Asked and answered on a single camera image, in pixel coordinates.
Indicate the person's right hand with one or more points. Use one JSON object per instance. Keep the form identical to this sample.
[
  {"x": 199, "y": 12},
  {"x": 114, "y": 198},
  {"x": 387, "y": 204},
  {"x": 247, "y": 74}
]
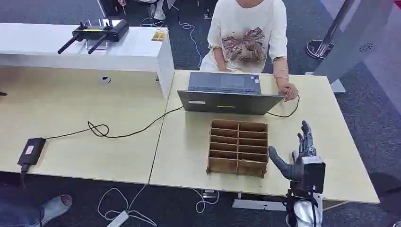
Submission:
[{"x": 225, "y": 69}]

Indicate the person's left hand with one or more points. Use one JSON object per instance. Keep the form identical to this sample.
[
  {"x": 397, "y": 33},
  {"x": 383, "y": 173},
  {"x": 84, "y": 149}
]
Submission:
[{"x": 288, "y": 90}]

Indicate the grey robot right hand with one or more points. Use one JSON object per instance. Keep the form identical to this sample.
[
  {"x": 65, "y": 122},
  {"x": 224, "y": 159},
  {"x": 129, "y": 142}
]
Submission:
[{"x": 289, "y": 170}]

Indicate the thin pen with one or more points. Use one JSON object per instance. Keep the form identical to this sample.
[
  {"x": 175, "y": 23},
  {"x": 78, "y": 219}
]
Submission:
[{"x": 286, "y": 95}]

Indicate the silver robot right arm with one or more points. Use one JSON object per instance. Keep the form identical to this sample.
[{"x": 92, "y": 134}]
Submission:
[{"x": 305, "y": 213}]

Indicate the grey open laptop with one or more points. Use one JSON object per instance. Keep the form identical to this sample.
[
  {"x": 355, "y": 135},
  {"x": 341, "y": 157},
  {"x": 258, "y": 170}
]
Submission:
[{"x": 228, "y": 101}]

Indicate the person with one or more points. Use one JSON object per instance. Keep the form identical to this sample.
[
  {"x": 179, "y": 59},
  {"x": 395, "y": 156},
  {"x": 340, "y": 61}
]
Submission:
[{"x": 247, "y": 34}]

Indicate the round metal stand with pole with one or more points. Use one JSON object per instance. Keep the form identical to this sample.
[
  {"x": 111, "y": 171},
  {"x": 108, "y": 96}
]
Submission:
[{"x": 319, "y": 48}]

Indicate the wooden card box with slots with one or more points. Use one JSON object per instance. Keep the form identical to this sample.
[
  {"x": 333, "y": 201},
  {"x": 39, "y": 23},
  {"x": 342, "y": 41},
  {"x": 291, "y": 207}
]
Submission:
[{"x": 238, "y": 147}]

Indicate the small black floor object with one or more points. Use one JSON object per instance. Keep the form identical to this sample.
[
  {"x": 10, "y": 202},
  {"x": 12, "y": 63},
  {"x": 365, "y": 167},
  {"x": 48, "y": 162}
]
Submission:
[{"x": 208, "y": 14}]

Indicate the yellow printed card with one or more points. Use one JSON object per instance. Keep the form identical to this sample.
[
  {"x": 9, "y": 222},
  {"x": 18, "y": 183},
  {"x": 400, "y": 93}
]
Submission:
[{"x": 159, "y": 35}]

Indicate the grey standing panel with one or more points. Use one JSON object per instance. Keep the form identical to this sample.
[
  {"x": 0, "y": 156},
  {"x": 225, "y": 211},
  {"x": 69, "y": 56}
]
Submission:
[{"x": 351, "y": 40}]

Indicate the person's white shoe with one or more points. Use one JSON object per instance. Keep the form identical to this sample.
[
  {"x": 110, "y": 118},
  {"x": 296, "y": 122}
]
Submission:
[{"x": 159, "y": 12}]

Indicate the black remote controller with antennas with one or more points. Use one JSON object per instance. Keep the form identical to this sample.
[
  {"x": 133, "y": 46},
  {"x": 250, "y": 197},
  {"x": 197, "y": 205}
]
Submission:
[{"x": 103, "y": 31}]

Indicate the white power strip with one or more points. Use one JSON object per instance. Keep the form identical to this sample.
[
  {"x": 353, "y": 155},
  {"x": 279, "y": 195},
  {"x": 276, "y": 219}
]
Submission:
[{"x": 118, "y": 218}]

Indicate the white desk shelf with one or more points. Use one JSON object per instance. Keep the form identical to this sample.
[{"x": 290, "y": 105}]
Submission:
[{"x": 47, "y": 47}]

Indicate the black power adapter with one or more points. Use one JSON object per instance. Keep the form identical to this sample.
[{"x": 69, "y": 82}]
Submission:
[{"x": 31, "y": 152}]

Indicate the person's foot in sandal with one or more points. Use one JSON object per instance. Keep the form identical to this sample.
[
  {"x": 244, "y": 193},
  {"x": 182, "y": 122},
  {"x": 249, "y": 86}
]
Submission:
[{"x": 53, "y": 208}]

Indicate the dark object at desk edge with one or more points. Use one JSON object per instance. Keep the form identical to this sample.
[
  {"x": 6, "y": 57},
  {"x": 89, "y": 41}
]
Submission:
[{"x": 2, "y": 93}]

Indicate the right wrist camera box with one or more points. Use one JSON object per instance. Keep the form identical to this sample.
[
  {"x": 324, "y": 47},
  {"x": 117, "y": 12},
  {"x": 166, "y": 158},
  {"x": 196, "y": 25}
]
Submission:
[{"x": 314, "y": 174}]

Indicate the white desk foot bracket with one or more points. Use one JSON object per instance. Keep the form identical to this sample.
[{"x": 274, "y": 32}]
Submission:
[{"x": 257, "y": 205}]

